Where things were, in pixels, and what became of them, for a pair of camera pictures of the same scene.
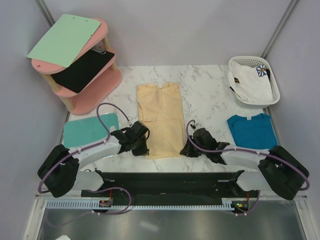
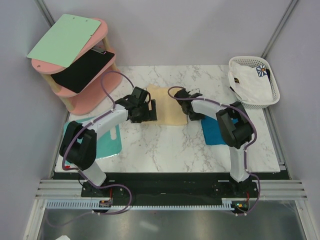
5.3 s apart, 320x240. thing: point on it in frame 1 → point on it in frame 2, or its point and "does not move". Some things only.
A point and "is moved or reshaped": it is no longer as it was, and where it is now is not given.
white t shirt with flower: x=251 y=84 does not move
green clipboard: x=61 y=43 does not move
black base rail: x=169 y=185 does not move
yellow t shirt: x=161 y=109 is moved or reshaped
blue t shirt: x=257 y=133 → x=211 y=131
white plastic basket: x=257 y=61 does not move
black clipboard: x=85 y=66 does not move
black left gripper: x=143 y=150 → x=150 y=115
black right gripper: x=187 y=151 → x=199 y=116
